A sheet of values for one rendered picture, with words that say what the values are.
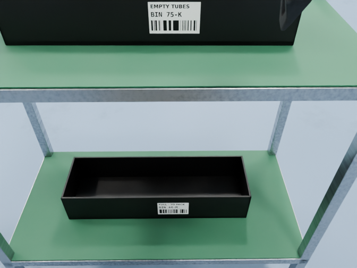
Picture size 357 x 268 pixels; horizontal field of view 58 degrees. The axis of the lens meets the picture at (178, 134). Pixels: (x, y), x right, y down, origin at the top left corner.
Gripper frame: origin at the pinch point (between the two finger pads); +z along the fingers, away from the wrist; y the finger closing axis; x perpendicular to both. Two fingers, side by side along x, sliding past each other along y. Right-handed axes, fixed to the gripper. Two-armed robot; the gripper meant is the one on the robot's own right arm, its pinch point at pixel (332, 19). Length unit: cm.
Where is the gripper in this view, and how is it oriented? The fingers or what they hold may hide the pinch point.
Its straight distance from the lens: 37.7
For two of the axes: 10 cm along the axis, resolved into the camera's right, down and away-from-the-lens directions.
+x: 0.1, 9.3, -3.7
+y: -10.0, 0.0, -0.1
